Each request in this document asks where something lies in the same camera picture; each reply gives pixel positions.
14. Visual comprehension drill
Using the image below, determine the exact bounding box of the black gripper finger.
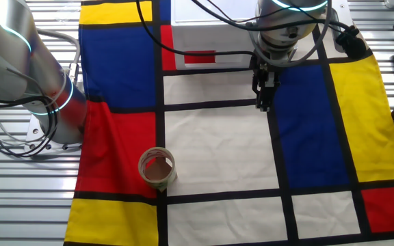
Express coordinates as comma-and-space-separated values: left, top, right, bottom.
254, 86, 265, 111
263, 86, 274, 113

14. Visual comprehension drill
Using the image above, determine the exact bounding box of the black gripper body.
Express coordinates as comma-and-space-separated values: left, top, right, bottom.
250, 55, 282, 92

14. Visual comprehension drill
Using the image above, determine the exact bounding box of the white drawer cabinet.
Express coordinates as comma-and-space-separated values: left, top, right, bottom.
170, 0, 265, 71

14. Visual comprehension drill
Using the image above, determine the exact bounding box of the colour block patterned cloth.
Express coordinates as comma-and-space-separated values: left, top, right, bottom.
63, 0, 394, 246

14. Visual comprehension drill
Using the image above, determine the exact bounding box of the brown cardboard block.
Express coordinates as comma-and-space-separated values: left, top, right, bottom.
144, 156, 174, 182

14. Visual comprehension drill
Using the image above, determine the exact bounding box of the silver base mounting plate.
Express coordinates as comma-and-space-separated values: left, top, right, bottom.
24, 114, 83, 151

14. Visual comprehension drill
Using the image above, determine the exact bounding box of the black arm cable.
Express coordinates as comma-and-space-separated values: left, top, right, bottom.
135, 0, 258, 59
189, 0, 355, 33

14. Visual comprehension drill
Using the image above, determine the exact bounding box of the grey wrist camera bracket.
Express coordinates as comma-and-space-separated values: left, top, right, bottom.
325, 0, 355, 33

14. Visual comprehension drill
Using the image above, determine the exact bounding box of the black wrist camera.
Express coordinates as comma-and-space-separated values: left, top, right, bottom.
335, 25, 369, 59

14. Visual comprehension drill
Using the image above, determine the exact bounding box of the thick grey base cable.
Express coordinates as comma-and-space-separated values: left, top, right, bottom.
36, 29, 81, 86

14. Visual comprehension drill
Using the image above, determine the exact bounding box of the black base cable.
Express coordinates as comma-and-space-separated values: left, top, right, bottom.
0, 92, 61, 159

